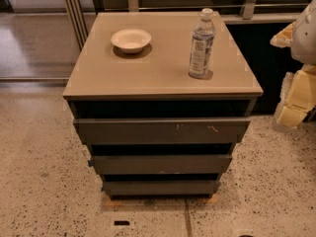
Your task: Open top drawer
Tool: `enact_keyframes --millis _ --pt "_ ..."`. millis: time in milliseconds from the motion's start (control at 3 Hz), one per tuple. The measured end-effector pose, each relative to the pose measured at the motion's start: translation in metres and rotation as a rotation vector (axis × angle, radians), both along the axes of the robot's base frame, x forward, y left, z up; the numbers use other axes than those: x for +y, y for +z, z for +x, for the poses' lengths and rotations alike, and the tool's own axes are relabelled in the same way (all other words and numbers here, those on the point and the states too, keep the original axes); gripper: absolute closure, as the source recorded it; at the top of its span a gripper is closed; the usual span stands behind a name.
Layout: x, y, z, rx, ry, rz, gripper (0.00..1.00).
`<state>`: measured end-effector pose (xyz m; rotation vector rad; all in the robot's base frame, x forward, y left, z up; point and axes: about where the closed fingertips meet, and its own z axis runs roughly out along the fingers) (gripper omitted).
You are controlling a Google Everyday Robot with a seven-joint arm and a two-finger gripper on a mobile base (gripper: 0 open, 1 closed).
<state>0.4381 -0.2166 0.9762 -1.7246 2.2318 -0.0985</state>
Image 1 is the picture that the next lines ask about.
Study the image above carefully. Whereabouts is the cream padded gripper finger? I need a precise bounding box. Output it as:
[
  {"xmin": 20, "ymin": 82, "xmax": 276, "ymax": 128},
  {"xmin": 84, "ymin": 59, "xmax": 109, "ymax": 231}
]
[{"xmin": 272, "ymin": 65, "xmax": 316, "ymax": 131}]

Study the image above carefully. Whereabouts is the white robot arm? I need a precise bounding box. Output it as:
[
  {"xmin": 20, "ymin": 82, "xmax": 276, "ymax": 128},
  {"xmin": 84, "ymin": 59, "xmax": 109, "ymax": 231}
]
[{"xmin": 270, "ymin": 0, "xmax": 316, "ymax": 132}]

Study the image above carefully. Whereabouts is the grey bottom drawer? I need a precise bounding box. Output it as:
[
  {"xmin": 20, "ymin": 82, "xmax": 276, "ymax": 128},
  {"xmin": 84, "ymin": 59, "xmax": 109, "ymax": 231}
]
[{"xmin": 103, "ymin": 180, "xmax": 220, "ymax": 196}]

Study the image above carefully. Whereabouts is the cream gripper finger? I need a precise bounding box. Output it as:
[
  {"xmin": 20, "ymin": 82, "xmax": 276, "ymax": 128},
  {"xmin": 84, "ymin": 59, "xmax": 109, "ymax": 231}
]
[{"xmin": 270, "ymin": 22, "xmax": 295, "ymax": 48}]

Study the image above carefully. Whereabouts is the grey drawer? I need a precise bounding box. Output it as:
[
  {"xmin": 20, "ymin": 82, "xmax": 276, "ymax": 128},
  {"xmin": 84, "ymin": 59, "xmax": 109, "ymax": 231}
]
[
  {"xmin": 92, "ymin": 155, "xmax": 232, "ymax": 175},
  {"xmin": 73, "ymin": 118, "xmax": 250, "ymax": 145},
  {"xmin": 103, "ymin": 180, "xmax": 220, "ymax": 196}
]

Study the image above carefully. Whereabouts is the metal shelf frame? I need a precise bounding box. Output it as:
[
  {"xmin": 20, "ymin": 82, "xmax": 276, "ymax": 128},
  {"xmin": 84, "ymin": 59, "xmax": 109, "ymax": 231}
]
[{"xmin": 89, "ymin": 0, "xmax": 311, "ymax": 47}]

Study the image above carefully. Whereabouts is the white ceramic bowl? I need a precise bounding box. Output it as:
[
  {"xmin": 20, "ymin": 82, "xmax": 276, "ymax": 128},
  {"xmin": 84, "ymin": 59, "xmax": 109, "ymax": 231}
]
[{"xmin": 111, "ymin": 29, "xmax": 151, "ymax": 54}]

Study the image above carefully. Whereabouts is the clear plastic water bottle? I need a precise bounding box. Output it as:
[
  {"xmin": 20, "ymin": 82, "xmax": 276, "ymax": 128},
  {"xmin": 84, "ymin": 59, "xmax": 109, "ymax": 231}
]
[{"xmin": 189, "ymin": 8, "xmax": 215, "ymax": 78}]

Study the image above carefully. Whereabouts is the grey three-drawer cabinet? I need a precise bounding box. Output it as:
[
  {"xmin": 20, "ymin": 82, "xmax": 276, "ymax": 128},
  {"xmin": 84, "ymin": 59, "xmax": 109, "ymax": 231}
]
[{"xmin": 62, "ymin": 11, "xmax": 264, "ymax": 200}]

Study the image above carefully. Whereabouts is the grey top drawer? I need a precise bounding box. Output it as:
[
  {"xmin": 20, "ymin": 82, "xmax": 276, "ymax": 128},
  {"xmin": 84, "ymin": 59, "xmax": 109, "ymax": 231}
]
[{"xmin": 73, "ymin": 118, "xmax": 250, "ymax": 145}]

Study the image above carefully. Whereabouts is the grey middle drawer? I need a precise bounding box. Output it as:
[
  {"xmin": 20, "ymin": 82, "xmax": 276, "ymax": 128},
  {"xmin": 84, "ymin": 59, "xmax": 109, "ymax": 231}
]
[{"xmin": 92, "ymin": 155, "xmax": 232, "ymax": 175}]

